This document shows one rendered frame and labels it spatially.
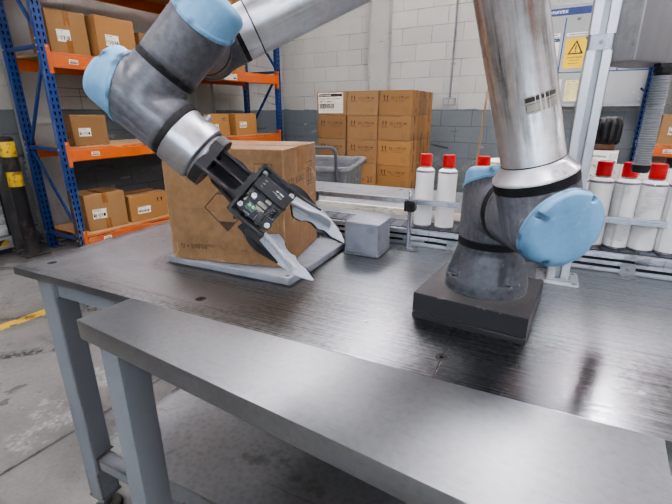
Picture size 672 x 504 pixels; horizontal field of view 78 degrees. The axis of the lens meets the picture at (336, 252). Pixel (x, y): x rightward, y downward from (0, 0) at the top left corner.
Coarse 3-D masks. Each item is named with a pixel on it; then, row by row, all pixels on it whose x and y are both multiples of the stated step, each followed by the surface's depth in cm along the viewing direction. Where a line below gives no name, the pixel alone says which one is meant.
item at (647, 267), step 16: (336, 224) 129; (400, 240) 120; (416, 240) 119; (432, 240) 116; (448, 240) 114; (592, 256) 101; (608, 256) 99; (624, 256) 97; (640, 256) 96; (640, 272) 97; (656, 272) 96
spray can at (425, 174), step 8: (424, 160) 114; (424, 168) 115; (432, 168) 115; (416, 176) 117; (424, 176) 115; (432, 176) 115; (416, 184) 117; (424, 184) 115; (432, 184) 116; (416, 192) 118; (424, 192) 116; (432, 192) 117; (424, 208) 117; (416, 216) 119; (424, 216) 118; (416, 224) 120; (424, 224) 119
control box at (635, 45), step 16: (624, 0) 76; (640, 0) 74; (656, 0) 74; (624, 16) 76; (640, 16) 74; (656, 16) 76; (624, 32) 77; (640, 32) 75; (656, 32) 77; (624, 48) 77; (640, 48) 76; (656, 48) 79; (624, 64) 83; (640, 64) 83
